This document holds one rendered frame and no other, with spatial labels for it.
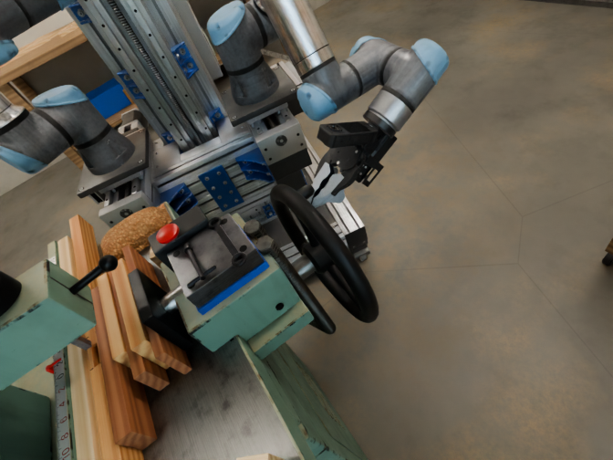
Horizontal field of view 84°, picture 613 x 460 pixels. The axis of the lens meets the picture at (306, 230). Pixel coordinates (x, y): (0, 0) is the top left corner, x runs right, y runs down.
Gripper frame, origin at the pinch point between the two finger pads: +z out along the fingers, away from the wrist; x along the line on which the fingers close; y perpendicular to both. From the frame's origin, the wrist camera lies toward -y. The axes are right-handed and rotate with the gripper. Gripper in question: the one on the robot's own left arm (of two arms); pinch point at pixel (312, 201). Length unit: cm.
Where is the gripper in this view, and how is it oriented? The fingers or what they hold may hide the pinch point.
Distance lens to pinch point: 69.0
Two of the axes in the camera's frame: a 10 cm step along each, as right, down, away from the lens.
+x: -5.3, -5.9, 6.0
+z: -5.9, 7.7, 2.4
